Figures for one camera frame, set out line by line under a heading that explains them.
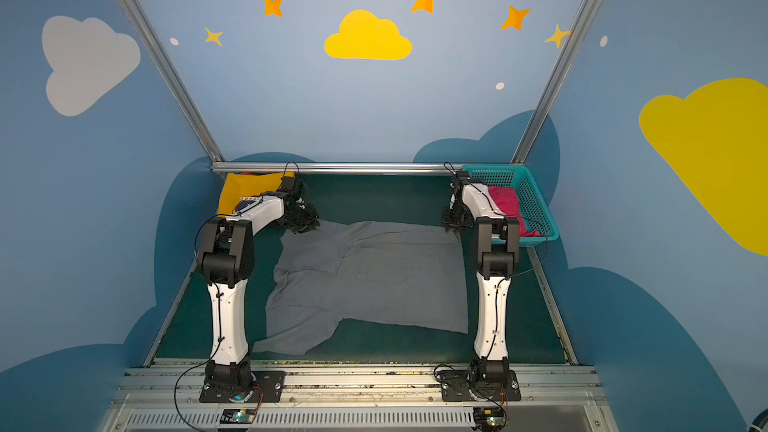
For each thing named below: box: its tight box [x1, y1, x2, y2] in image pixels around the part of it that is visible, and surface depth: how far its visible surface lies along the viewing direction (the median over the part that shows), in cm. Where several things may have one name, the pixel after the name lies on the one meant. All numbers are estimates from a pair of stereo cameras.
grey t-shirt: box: [252, 220, 470, 356], surface depth 96 cm
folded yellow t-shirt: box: [218, 171, 295, 217], surface depth 110 cm
